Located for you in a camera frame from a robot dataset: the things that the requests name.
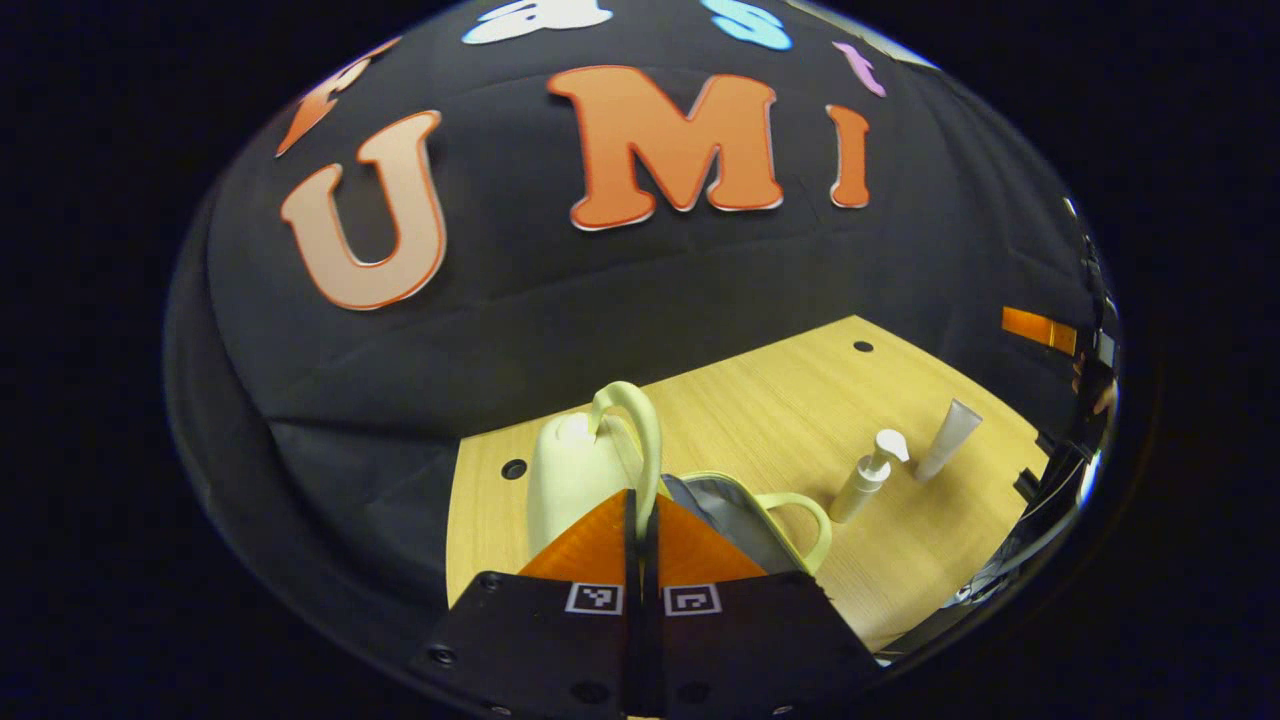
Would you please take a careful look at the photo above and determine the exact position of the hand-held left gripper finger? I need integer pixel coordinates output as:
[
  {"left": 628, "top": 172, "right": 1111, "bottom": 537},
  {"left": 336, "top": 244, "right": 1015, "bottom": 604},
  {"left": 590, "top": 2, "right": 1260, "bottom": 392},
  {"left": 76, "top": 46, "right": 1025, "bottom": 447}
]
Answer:
[
  {"left": 640, "top": 492, "right": 886, "bottom": 717},
  {"left": 408, "top": 488, "right": 641, "bottom": 717}
]

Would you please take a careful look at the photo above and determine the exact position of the cream suitcase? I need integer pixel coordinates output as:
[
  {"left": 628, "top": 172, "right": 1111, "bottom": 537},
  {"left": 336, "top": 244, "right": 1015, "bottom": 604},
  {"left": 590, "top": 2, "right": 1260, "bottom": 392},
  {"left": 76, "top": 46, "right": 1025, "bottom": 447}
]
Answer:
[{"left": 527, "top": 381, "right": 833, "bottom": 576}]

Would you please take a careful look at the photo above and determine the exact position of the white squeeze tube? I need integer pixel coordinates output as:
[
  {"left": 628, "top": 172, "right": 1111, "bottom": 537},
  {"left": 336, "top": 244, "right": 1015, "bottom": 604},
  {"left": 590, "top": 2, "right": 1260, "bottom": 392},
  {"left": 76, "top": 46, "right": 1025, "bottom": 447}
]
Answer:
[{"left": 915, "top": 398, "right": 984, "bottom": 483}]

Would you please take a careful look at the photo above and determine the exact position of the white pump bottle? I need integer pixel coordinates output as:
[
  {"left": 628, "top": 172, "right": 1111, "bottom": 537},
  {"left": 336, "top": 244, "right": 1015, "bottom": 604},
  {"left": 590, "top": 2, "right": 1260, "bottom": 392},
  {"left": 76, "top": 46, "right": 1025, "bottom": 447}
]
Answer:
[{"left": 829, "top": 429, "right": 911, "bottom": 524}]

